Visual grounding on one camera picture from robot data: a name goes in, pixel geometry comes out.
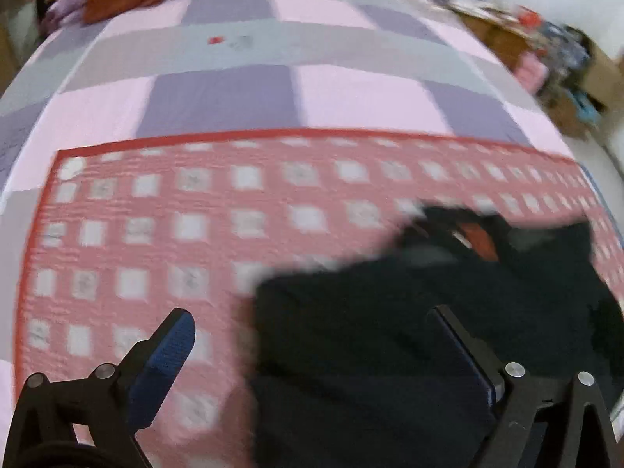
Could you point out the pink purple checkered bedsheet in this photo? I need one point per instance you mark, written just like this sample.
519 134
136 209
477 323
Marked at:
189 67

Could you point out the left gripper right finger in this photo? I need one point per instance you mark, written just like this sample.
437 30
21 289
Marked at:
557 422

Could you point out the dark navy coat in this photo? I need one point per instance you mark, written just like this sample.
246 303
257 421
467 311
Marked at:
350 371

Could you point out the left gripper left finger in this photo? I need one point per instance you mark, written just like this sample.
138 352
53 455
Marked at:
92 422

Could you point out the cardboard box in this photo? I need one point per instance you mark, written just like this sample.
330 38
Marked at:
602 81

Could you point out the red white patterned mat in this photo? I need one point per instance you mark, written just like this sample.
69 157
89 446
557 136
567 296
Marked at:
125 232

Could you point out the blue plaid clothes pile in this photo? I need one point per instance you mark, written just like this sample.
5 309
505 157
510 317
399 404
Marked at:
567 52

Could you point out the wooden side cabinet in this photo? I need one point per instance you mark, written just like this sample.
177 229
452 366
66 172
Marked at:
498 32

